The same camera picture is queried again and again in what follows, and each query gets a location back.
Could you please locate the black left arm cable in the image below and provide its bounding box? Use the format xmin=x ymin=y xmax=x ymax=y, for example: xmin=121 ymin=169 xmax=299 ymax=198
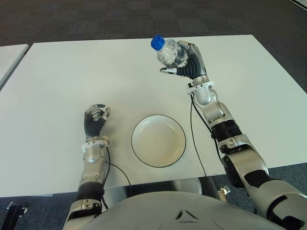
xmin=100 ymin=143 xmax=131 ymax=213

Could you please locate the neighbouring white table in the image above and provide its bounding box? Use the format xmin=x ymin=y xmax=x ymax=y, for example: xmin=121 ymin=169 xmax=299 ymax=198
xmin=0 ymin=44 xmax=29 ymax=89

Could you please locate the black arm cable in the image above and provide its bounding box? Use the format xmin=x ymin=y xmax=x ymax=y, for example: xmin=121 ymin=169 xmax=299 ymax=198
xmin=100 ymin=143 xmax=131 ymax=213
xmin=189 ymin=93 xmax=223 ymax=178

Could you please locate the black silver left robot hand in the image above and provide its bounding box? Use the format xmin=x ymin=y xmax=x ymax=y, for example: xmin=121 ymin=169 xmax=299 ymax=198
xmin=83 ymin=103 xmax=112 ymax=139

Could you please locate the clear blue-capped water bottle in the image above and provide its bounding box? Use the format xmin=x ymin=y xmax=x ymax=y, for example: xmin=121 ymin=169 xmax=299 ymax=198
xmin=150 ymin=34 xmax=189 ymax=69

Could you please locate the black wheeled stand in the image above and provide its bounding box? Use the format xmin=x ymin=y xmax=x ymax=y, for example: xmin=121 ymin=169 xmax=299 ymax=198
xmin=0 ymin=202 xmax=27 ymax=230

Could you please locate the grey robot torso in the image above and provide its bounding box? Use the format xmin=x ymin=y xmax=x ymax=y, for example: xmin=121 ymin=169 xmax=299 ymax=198
xmin=51 ymin=190 xmax=279 ymax=230

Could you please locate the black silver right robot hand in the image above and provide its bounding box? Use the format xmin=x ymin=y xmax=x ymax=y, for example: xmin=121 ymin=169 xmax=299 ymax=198
xmin=160 ymin=40 xmax=208 ymax=81

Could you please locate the black table leg frame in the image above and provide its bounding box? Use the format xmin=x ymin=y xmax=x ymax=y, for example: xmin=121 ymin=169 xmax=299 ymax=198
xmin=199 ymin=176 xmax=221 ymax=198

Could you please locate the small metal bracket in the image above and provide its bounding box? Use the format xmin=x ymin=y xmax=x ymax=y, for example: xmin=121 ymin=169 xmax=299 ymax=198
xmin=217 ymin=185 xmax=231 ymax=202

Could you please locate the white plate with black rim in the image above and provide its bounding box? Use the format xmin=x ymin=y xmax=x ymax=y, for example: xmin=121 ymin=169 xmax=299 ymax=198
xmin=131 ymin=115 xmax=187 ymax=168

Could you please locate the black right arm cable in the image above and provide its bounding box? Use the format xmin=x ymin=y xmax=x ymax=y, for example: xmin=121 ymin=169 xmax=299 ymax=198
xmin=189 ymin=93 xmax=223 ymax=178

